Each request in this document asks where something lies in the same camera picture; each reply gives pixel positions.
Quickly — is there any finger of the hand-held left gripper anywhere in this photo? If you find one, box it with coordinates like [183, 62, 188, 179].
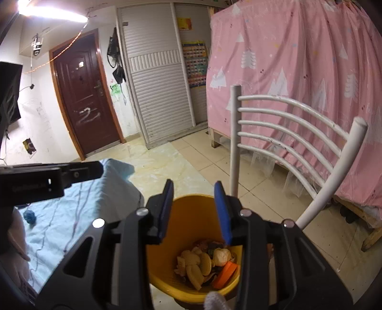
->
[61, 161, 105, 189]

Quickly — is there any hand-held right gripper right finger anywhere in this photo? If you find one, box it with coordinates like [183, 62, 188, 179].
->
[214, 180, 354, 310]

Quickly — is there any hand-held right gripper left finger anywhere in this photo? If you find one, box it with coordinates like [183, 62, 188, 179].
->
[37, 179, 175, 310]

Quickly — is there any yellow plastic bin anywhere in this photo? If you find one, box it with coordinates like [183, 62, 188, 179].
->
[146, 194, 244, 301]

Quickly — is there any person's left forearm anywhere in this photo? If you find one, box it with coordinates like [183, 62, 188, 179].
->
[0, 209, 30, 295]

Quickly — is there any person's right hand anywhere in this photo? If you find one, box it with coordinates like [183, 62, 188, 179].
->
[204, 291, 230, 310]

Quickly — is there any light blue blanket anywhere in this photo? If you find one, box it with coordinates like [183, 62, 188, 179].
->
[18, 158, 142, 294]

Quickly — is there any beige ridged shell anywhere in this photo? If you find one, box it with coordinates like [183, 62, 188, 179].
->
[198, 252, 213, 273]

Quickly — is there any orange plastic lid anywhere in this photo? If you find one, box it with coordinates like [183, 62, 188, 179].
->
[212, 262, 239, 289]

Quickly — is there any white tulle bed skirt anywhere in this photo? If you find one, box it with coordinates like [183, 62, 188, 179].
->
[251, 146, 320, 197]

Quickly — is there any dark red door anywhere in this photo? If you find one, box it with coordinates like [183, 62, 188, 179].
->
[49, 29, 124, 160]

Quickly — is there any black television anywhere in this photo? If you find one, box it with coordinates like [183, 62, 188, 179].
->
[0, 61, 23, 126]

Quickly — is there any white louvered wardrobe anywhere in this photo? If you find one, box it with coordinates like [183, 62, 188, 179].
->
[117, 2, 211, 150]

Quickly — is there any white metal chair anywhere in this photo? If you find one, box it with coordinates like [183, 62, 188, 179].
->
[173, 85, 368, 310]

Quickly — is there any black shoe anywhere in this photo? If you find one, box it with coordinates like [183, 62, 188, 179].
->
[340, 206, 360, 224]

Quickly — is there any ceiling light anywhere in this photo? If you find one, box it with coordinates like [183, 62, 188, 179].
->
[16, 0, 88, 23]

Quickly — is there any pink printed bed curtain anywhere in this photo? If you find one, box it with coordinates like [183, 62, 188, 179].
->
[207, 0, 382, 209]

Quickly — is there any string light wire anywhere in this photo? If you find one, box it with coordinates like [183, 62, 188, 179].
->
[22, 22, 87, 75]

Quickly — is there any colourful grid wall poster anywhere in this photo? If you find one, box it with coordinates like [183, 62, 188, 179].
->
[182, 42, 208, 88]

